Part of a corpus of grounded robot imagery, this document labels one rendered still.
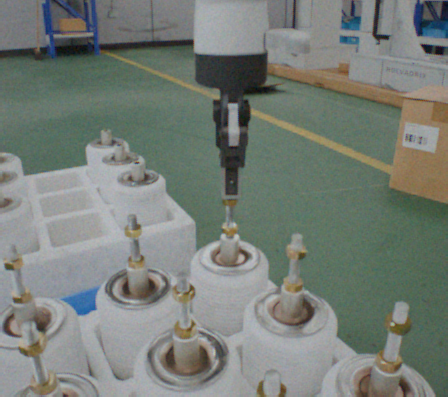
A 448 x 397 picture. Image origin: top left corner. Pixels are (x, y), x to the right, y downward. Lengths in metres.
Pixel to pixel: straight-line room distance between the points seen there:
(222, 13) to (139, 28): 6.19
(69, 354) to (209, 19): 0.35
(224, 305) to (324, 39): 3.18
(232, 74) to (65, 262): 0.44
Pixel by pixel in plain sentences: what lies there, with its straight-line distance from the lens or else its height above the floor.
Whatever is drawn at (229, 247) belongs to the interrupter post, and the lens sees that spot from 0.50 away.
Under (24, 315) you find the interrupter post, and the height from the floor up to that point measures 0.27.
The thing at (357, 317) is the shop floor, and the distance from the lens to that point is 0.85.
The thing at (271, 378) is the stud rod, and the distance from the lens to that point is 0.26.
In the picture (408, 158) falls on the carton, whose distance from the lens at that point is 1.39.
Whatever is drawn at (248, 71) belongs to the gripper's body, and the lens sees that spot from 0.41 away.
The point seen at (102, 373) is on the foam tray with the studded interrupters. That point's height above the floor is 0.18.
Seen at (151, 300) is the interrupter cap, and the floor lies 0.25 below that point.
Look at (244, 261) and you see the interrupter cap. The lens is 0.51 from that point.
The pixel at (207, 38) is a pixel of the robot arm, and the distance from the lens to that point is 0.41.
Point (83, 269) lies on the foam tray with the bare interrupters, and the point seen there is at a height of 0.14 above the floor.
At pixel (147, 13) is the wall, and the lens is 6.61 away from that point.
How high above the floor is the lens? 0.54
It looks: 22 degrees down
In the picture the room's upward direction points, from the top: straight up
